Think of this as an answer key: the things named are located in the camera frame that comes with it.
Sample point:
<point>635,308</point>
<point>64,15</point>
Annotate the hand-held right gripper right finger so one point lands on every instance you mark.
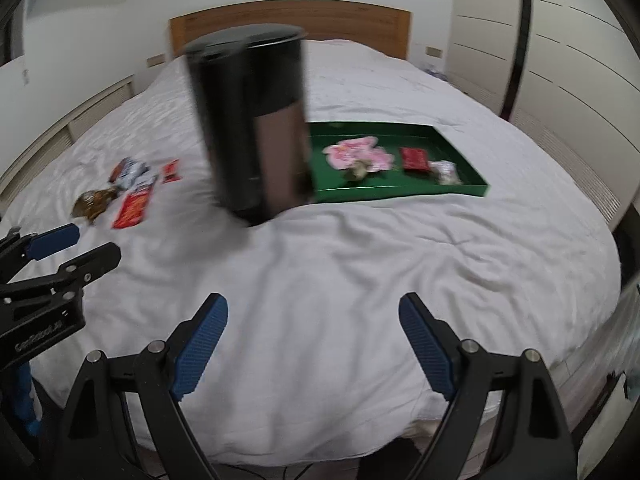
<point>427,352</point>

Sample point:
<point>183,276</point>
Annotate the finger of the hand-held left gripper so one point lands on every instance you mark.
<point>52,242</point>
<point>90,265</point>

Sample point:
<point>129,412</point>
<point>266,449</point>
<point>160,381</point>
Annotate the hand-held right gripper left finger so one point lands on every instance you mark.
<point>200,345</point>

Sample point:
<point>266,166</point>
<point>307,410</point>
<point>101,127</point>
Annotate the brown snack packet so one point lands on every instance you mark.
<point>95,202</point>

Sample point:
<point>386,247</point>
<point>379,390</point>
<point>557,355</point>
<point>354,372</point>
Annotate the long red snack packet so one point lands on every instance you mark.
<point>132,207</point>

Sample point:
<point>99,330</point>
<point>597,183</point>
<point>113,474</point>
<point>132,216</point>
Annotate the silver and brown cookie packet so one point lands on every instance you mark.
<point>129,171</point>

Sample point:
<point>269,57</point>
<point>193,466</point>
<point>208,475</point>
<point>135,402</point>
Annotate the small red candy packet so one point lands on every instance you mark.
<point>171,170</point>

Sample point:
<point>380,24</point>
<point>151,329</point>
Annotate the pale candy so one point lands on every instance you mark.
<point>445,170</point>

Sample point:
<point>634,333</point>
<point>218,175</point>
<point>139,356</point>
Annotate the small tan snack packet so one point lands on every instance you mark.
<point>357,172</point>

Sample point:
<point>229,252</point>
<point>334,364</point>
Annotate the green tray box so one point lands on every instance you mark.
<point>330,185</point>

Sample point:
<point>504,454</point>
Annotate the red rectangular snack packet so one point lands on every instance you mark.
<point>414,159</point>

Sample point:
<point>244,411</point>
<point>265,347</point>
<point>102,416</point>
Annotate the pink cartoon snack packet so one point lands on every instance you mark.
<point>350,152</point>

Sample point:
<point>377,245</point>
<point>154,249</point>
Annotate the white slatted radiator cover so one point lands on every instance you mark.
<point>85,115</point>

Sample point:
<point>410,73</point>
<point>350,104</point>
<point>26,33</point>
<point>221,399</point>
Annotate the black and brown electric kettle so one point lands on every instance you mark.
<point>240,125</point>

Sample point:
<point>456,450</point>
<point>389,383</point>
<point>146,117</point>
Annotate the bedside clutter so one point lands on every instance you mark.
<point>432,68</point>

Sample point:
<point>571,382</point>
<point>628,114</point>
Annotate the white wardrobe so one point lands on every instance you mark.
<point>565,60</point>

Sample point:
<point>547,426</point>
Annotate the wooden headboard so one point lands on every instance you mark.
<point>350,22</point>

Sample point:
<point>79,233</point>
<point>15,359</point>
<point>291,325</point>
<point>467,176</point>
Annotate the wall switch plate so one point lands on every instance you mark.
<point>434,52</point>
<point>155,59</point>

